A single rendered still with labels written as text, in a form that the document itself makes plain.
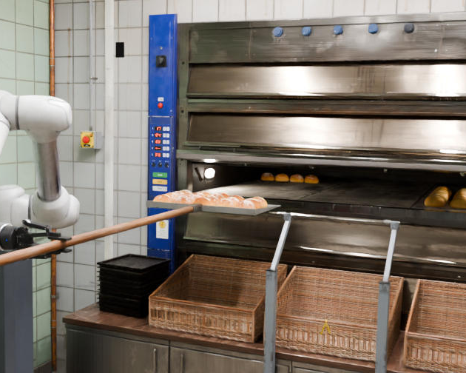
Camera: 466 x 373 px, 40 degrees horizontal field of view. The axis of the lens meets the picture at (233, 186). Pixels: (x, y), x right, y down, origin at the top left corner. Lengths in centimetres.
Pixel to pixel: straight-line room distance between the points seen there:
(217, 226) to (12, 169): 118
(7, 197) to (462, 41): 217
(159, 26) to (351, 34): 104
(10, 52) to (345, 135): 185
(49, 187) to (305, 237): 131
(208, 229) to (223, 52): 96
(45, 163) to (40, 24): 139
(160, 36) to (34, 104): 123
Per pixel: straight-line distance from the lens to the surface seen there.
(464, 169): 304
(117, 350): 332
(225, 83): 346
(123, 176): 376
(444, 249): 324
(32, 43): 392
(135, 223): 243
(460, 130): 320
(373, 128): 325
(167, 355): 318
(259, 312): 305
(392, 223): 286
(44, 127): 258
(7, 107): 258
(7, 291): 307
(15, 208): 302
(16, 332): 314
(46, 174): 281
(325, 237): 333
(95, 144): 378
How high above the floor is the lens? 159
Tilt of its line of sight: 6 degrees down
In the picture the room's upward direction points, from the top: 1 degrees clockwise
